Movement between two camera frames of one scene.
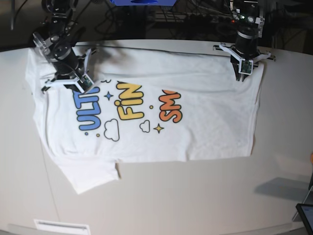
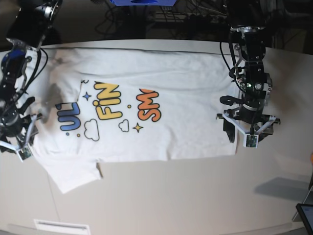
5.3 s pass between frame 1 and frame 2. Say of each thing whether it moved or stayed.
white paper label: stayed
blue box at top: stayed
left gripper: moved
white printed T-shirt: moved
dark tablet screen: stayed
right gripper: moved
